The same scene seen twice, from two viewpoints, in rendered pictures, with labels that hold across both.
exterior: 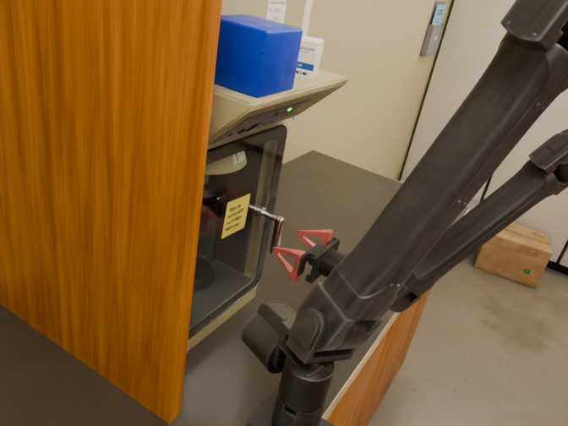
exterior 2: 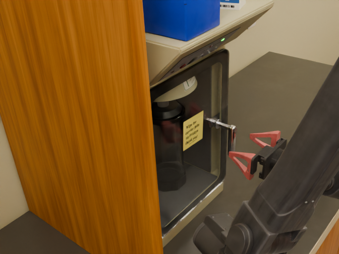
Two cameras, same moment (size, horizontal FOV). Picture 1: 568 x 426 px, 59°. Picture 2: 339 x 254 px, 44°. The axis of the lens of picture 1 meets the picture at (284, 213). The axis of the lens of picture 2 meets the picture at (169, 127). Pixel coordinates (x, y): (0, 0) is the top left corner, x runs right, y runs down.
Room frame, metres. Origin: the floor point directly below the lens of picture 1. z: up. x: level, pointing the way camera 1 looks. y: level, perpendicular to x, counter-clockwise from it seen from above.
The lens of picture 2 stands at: (0.05, -0.06, 1.75)
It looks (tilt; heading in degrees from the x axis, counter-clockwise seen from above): 32 degrees down; 15
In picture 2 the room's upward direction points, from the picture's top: 3 degrees counter-clockwise
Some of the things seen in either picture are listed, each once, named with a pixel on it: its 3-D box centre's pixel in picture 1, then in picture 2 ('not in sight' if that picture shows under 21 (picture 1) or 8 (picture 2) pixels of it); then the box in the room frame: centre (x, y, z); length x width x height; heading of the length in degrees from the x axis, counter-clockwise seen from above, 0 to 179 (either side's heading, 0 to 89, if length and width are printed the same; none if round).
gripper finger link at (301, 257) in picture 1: (295, 256); (248, 158); (0.87, -0.04, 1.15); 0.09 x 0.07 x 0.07; 62
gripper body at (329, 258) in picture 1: (333, 264); (282, 162); (0.87, -0.12, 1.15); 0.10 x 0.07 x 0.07; 152
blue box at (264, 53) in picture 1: (252, 54); (180, 3); (0.75, 0.09, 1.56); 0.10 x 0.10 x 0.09; 64
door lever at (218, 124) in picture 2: (270, 232); (226, 138); (0.93, 0.02, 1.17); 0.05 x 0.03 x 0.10; 63
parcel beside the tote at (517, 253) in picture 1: (512, 250); not in sight; (3.07, -1.58, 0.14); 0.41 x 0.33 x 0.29; 70
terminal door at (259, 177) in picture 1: (230, 234); (190, 146); (0.85, 0.10, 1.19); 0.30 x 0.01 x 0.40; 153
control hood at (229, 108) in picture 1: (272, 108); (208, 41); (0.82, 0.05, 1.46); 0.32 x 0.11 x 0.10; 154
